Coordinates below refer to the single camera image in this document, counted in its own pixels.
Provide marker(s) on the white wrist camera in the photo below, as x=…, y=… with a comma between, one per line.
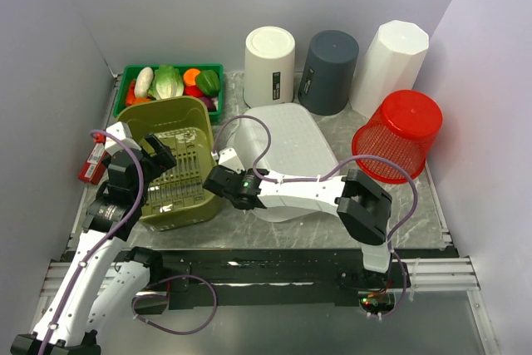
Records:
x=119, y=137
x=228, y=158

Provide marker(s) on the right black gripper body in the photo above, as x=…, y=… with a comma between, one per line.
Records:
x=233, y=199

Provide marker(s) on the olive green rectangular basket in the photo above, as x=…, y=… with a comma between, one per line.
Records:
x=177, y=198

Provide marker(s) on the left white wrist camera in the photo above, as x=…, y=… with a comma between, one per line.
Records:
x=119, y=137

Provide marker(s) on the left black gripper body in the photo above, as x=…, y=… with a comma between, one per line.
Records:
x=152, y=169

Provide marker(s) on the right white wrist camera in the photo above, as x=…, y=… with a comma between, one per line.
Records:
x=228, y=158

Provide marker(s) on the dark grey round bucket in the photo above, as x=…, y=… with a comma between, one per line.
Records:
x=328, y=72

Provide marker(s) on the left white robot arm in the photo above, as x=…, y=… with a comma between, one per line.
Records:
x=81, y=308

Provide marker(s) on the red toy chili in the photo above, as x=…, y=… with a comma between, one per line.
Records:
x=130, y=95

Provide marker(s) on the white toy radish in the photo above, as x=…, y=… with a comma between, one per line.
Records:
x=143, y=82

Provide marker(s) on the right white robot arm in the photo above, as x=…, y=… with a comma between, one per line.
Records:
x=362, y=205

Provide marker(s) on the red toy tomato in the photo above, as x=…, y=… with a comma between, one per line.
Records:
x=193, y=91

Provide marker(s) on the toy napa cabbage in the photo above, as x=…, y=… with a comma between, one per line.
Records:
x=167, y=83

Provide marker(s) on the white round bucket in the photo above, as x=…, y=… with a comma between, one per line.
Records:
x=268, y=67

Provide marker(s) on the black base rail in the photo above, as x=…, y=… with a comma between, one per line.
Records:
x=232, y=277

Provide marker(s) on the red rectangular box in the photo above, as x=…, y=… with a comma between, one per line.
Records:
x=93, y=169

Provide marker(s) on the red mesh basket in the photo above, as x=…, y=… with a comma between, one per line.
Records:
x=402, y=130

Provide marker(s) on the orange toy pumpkin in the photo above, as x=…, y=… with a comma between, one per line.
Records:
x=141, y=100

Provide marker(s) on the white perforated rectangular basket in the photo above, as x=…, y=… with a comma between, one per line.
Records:
x=298, y=147

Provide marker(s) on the large white faceted container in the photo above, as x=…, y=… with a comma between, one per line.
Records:
x=392, y=62

